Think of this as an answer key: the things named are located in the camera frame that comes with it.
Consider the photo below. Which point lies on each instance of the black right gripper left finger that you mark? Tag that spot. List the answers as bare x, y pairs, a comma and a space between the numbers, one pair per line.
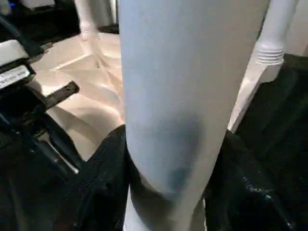
106, 183

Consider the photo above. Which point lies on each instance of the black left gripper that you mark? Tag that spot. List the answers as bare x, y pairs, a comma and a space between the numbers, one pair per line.
24, 103

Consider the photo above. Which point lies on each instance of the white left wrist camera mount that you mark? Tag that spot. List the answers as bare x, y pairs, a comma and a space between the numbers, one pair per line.
12, 51

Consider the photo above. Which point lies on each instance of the white plastic table top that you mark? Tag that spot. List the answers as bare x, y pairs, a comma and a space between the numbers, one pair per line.
96, 79

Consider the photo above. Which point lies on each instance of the black plastic mat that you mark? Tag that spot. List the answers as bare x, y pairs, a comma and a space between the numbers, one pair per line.
276, 108

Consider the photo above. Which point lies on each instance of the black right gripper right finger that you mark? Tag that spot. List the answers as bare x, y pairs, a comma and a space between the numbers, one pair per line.
245, 192

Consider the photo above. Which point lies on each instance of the white plastic table leg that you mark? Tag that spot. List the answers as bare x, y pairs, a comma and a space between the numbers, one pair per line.
86, 21
183, 84
274, 31

